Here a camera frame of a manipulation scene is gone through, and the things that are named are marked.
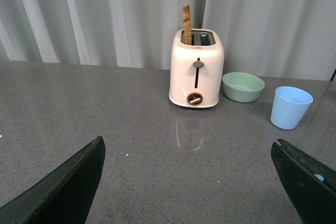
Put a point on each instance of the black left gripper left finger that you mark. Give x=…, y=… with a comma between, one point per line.
x=63, y=196

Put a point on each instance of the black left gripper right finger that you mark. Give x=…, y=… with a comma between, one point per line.
x=309, y=183

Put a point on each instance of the light blue cup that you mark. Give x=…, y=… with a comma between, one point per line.
x=289, y=106

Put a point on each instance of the green bowl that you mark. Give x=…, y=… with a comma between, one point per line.
x=242, y=87

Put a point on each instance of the white toaster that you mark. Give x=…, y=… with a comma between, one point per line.
x=196, y=69

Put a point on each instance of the white curtain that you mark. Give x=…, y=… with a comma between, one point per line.
x=273, y=38

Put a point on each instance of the slice of toast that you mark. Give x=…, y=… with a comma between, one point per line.
x=187, y=25

